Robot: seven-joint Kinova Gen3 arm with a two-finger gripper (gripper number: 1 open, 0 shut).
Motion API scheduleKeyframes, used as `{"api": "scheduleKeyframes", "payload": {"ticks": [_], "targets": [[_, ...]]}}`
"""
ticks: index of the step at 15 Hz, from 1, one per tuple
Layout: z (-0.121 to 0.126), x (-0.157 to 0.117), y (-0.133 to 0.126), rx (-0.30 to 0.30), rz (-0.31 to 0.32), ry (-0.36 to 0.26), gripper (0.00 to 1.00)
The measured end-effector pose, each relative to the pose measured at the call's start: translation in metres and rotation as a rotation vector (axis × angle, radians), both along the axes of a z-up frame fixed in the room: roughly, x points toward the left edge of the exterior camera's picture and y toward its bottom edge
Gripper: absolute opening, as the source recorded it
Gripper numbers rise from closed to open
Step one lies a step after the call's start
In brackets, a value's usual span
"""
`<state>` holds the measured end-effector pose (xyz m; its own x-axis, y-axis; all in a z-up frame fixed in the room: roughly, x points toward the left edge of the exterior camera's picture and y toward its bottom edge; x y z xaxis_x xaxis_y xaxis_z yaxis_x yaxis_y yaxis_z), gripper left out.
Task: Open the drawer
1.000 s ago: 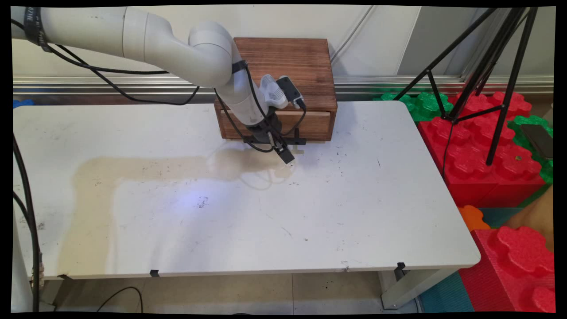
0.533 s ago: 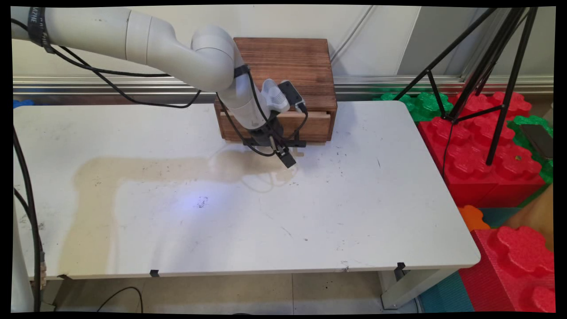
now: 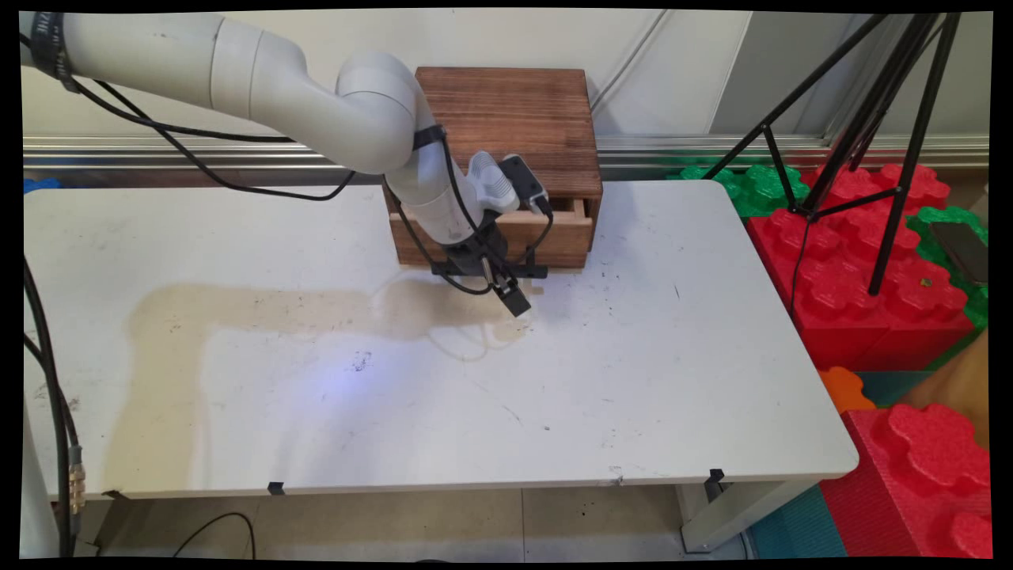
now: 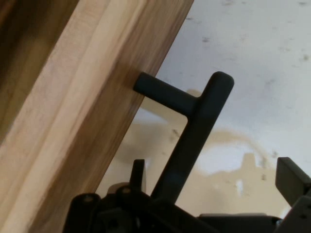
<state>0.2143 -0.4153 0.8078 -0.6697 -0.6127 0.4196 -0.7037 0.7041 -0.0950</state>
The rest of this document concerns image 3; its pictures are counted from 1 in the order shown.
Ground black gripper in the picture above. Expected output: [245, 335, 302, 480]
[442, 222, 533, 319]

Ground light wooden drawer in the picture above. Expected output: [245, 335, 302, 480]
[389, 197, 595, 271]

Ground brown wooden drawer cabinet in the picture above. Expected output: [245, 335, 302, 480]
[383, 67, 604, 254]

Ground green foam block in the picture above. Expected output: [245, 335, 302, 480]
[905, 206, 990, 335]
[667, 164, 810, 219]

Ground white table leg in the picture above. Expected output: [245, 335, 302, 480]
[677, 477, 824, 554]

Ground large red foam block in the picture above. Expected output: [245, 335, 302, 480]
[748, 164, 976, 372]

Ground orange foam block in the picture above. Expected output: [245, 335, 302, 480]
[818, 367, 877, 414]

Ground teal foam mat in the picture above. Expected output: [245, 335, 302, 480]
[747, 483, 849, 560]

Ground black tripod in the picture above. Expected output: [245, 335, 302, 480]
[703, 12, 963, 298]

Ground dark smartphone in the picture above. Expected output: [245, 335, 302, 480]
[927, 222, 990, 287]

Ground black camera cable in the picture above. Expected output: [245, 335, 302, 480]
[384, 127, 556, 298]

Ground silver wrist camera black mount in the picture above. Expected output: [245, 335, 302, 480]
[499, 154, 552, 216]

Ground white wall cable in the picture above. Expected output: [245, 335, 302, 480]
[590, 9, 675, 113]

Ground black tripod cable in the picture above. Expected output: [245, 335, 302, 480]
[789, 220, 810, 319]

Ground black floor cable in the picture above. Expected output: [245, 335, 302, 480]
[172, 511, 257, 560]

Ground aluminium wall rail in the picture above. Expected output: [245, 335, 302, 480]
[24, 135, 990, 172]

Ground black cable bundle brass connectors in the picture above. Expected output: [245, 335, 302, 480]
[22, 257, 88, 558]

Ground black strap with print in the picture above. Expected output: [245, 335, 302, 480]
[28, 12, 76, 94]

